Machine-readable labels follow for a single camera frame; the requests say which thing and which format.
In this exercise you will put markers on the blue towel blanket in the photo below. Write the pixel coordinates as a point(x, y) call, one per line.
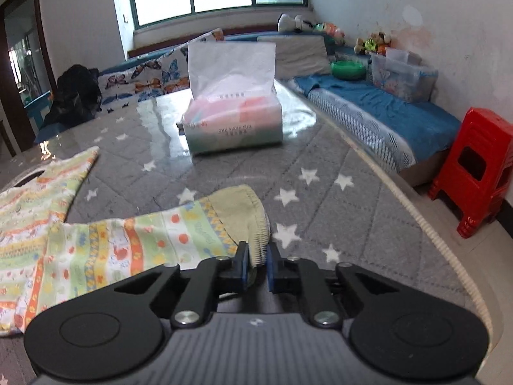
point(380, 104)

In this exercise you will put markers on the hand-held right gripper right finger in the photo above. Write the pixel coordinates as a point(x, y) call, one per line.
point(271, 268)

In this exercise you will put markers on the patterned pastel child's garment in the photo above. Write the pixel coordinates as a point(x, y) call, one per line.
point(120, 244)

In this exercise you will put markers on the red plastic stool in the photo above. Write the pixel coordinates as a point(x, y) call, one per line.
point(481, 140)

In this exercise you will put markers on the butterfly print cushion cover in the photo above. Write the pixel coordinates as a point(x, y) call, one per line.
point(160, 76)

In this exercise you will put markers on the grey cushion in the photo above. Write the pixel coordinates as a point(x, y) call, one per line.
point(300, 54)

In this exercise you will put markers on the pink and green plush toy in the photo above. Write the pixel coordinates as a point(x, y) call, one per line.
point(330, 31)

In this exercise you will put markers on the black backpack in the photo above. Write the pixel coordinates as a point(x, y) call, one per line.
point(72, 92)

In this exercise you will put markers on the dark wooden door frame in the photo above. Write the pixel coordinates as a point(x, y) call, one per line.
point(6, 88)

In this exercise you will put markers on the green plastic basin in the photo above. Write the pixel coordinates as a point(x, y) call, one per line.
point(348, 70)

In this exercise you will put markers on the grey star tablecloth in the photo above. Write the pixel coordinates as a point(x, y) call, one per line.
point(320, 208)

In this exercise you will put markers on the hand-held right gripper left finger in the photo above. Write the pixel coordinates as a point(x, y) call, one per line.
point(241, 266)

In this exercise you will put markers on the soft tissue pack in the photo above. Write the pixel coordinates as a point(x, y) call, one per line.
point(232, 124)

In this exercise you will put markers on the panda plush toy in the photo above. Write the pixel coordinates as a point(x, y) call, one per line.
point(286, 22)

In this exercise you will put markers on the clear plastic storage box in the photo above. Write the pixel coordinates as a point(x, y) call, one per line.
point(400, 80)

